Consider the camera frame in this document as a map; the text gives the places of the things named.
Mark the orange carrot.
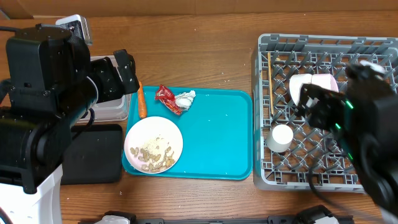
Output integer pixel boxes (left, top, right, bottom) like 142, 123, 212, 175
137, 82, 147, 119

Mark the teal plastic tray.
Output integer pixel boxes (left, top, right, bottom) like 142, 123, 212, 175
121, 85, 253, 180

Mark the wooden chopstick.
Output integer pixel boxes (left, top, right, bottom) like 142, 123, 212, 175
267, 52, 274, 116

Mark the black plastic bin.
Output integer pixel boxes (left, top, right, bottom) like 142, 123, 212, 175
61, 124, 124, 185

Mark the clear plastic bin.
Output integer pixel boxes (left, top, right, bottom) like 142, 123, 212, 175
77, 55, 131, 124

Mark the white cup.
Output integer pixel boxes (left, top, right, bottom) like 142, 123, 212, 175
266, 124, 294, 153

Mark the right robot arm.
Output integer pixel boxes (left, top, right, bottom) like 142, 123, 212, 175
295, 60, 397, 218

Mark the grey dishwasher rack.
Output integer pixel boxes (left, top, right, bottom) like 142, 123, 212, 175
252, 34, 397, 193

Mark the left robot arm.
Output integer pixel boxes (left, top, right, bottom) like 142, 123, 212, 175
1, 24, 140, 223

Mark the red snack wrapper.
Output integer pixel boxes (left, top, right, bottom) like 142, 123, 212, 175
155, 85, 183, 116

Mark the white tissue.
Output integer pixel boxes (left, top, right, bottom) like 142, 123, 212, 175
175, 90, 196, 111

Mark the white bowl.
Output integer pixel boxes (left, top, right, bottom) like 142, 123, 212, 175
289, 73, 312, 105
311, 73, 339, 92

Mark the plate with peanuts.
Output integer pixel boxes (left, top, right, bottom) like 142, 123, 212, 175
124, 116, 183, 174

